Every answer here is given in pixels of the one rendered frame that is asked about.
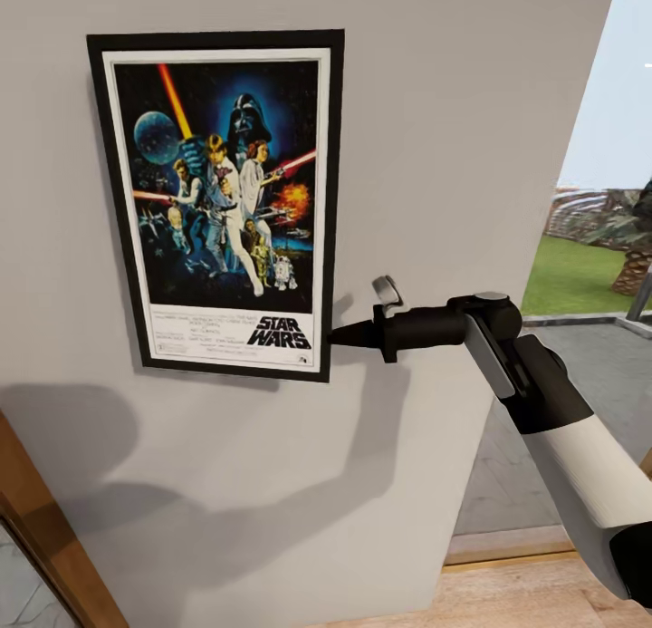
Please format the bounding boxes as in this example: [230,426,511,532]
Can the poster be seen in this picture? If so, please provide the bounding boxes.
[87,29,346,383]

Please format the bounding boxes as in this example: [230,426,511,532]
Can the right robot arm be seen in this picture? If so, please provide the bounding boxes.
[326,274,652,615]

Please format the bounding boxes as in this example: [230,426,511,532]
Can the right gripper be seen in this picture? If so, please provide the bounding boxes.
[326,303,437,363]

